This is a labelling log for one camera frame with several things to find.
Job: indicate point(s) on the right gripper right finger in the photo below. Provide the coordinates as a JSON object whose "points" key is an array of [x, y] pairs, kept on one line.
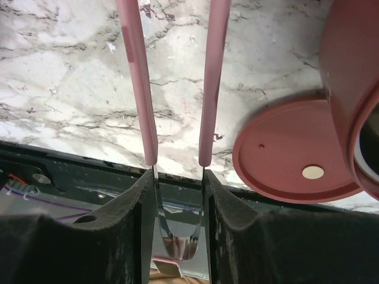
{"points": [[247, 246]]}

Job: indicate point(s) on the pink food tongs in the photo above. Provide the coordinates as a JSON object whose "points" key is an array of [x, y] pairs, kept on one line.
{"points": [[178, 248]]}

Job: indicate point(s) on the dark red steel lunch pot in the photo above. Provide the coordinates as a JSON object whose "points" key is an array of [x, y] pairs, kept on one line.
{"points": [[348, 62]]}

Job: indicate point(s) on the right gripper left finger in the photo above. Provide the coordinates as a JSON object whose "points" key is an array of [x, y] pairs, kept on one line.
{"points": [[112, 244]]}

